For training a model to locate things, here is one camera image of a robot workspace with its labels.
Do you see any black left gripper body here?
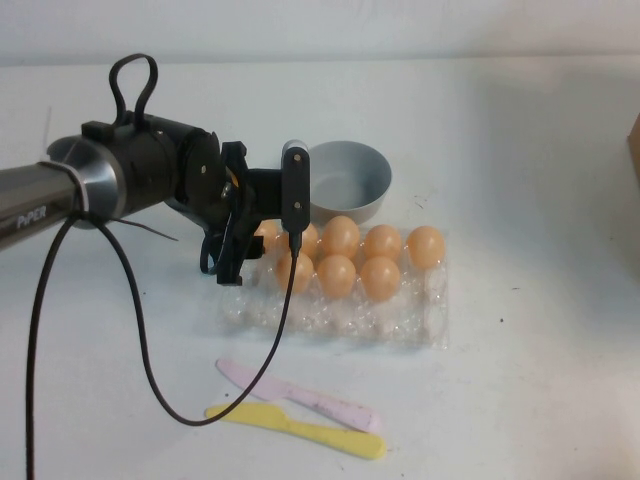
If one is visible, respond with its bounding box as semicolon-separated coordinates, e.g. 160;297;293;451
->
202;141;264;249

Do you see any orange egg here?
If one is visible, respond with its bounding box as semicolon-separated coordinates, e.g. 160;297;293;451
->
319;215;360;260
359;256;401;303
405;225;446;269
363;224;403;262
277;223;320;259
275;252;315;295
253;219;279;254
317;254;357;300

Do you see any clear plastic egg tray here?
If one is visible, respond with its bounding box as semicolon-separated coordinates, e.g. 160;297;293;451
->
217;222;450;352

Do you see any black zip tie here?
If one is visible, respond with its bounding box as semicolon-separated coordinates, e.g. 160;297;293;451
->
112;214;180;243

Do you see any grey plastic bowl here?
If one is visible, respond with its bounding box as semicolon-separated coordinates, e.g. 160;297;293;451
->
307;140;394;226

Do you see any pink plastic knife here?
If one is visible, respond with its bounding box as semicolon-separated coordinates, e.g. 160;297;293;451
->
215;358;384;434

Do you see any white zip tie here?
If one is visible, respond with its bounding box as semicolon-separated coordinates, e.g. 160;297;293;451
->
39;160;92;215

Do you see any yellow plastic knife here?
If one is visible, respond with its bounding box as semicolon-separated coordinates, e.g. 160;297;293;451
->
204;402;388;461

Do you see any short dark gripper cable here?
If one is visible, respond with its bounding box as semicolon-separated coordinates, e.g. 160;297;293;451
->
199;209;236;276

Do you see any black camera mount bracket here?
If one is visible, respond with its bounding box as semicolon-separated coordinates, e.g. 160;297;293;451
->
244;167;287;221

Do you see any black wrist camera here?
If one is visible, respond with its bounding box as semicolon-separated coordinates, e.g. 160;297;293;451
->
279;138;314;232

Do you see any long black camera cable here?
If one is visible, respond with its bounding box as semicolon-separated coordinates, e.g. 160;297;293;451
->
24;209;301;480

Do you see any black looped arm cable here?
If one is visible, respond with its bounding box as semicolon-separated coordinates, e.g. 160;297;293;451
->
108;52;160;132

